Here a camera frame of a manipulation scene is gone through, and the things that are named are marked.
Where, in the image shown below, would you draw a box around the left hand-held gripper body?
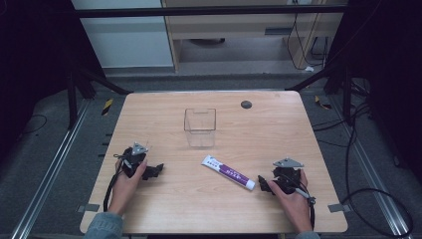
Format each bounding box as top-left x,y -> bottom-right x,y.
112,141 -> 149,178

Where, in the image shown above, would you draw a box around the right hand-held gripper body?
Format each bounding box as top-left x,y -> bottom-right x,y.
272,157 -> 305,195

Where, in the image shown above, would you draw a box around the white and purple toothpaste tube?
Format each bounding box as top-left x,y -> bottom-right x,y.
200,153 -> 257,192

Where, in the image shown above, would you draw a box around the clear plastic container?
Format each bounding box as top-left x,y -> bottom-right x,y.
183,108 -> 218,148

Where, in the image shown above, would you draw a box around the person's left hand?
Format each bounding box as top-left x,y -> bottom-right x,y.
107,158 -> 148,216

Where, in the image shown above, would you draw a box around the person's right hand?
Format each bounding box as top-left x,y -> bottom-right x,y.
267,168 -> 315,234

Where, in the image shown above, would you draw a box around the yellow and black striped tape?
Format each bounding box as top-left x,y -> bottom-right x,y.
314,95 -> 333,111
101,98 -> 114,117

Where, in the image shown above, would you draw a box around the black metal stand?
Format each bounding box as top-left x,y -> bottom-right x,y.
284,59 -> 354,126
65,61 -> 134,131

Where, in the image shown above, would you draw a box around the white cabinet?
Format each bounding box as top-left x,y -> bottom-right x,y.
71,0 -> 175,70

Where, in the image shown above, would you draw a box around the black curtain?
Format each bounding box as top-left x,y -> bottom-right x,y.
324,0 -> 422,185
0,0 -> 107,163

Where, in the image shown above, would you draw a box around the light wooden desk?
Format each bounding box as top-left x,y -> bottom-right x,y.
160,0 -> 350,73

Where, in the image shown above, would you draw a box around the black horizontal bar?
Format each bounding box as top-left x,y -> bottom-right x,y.
74,4 -> 348,19

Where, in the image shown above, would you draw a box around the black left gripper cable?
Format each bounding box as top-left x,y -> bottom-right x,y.
103,152 -> 126,213

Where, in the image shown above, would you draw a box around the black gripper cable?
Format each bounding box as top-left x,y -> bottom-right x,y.
103,152 -> 126,213
282,172 -> 317,231

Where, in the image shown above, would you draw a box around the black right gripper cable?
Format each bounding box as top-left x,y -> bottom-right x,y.
282,172 -> 317,231

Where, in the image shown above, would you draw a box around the grey metal table bracket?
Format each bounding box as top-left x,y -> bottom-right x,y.
76,203 -> 101,214
326,202 -> 352,214

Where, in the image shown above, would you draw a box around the black floor cable loop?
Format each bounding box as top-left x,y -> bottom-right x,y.
339,103 -> 415,239

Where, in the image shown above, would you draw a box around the metal floor rail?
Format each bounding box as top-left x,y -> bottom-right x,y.
327,95 -> 414,239
9,99 -> 94,239

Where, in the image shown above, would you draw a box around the thin black floor cable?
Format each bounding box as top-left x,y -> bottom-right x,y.
19,114 -> 49,136

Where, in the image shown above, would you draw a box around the black hanging cables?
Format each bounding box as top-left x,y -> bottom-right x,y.
286,0 -> 329,72

